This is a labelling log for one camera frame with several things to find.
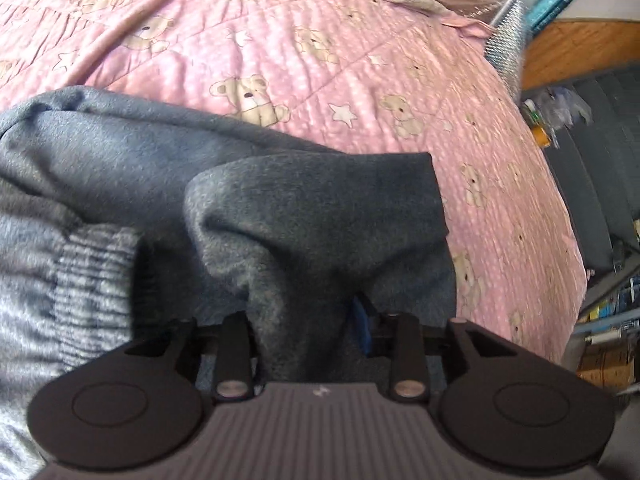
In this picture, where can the cardboard box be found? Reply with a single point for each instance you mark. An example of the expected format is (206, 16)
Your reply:
(605, 367)

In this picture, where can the dark grey sofa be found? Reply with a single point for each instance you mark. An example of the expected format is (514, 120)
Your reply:
(590, 170)

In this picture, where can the grey pants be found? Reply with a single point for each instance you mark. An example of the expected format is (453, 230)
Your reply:
(300, 210)

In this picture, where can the clear plastic bags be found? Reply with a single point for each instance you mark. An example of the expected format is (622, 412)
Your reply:
(555, 107)

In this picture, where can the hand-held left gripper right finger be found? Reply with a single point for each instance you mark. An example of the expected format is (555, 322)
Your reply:
(363, 325)

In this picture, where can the wooden board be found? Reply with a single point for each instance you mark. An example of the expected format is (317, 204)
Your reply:
(575, 50)

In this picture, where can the pink bear-print blanket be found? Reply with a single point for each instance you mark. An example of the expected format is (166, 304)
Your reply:
(325, 35)

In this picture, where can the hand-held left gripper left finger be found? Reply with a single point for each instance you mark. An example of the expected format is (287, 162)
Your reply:
(235, 345)

